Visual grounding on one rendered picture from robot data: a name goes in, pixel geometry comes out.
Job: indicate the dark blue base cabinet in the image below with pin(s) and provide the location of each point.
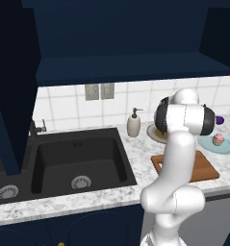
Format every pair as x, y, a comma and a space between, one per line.
65, 227

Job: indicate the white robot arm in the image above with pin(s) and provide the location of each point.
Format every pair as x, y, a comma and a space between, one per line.
179, 160

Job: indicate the pink frosted cupcake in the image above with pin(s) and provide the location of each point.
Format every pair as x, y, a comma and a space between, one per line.
218, 139

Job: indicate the dark blue wall cabinet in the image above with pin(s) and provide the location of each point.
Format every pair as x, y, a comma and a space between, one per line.
132, 38

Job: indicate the wooden cutting board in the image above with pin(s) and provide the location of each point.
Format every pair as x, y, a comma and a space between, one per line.
204, 168

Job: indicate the grey wall socket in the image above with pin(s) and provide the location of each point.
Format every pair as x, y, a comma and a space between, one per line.
107, 91
91, 92

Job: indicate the black kitchen sink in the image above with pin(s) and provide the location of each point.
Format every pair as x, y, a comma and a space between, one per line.
74, 160

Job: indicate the teal plate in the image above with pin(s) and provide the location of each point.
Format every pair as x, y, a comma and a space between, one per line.
227, 145

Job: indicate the beige soap dispenser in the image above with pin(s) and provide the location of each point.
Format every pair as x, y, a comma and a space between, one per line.
133, 125

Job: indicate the grey dishwasher front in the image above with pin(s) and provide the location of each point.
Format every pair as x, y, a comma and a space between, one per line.
209, 221

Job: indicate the beige plate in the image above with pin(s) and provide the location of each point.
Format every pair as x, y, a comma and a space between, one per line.
155, 133

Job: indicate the dark blue open cabinet door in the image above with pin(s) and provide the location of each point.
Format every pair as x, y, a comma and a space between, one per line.
10, 86

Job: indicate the dark sink tap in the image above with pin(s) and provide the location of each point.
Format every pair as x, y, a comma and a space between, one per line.
36, 128

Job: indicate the purple round object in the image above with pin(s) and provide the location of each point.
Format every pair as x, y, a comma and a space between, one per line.
219, 120

